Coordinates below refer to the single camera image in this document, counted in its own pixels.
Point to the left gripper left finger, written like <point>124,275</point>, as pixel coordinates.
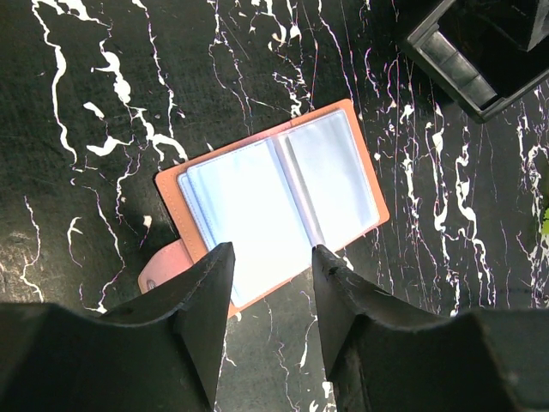
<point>158,352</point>

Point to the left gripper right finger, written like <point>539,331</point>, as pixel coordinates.
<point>381,353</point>

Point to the pink leather card holder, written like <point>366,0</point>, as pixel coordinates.
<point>274,196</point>

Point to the black card box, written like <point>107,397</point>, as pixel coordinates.
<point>484,55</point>

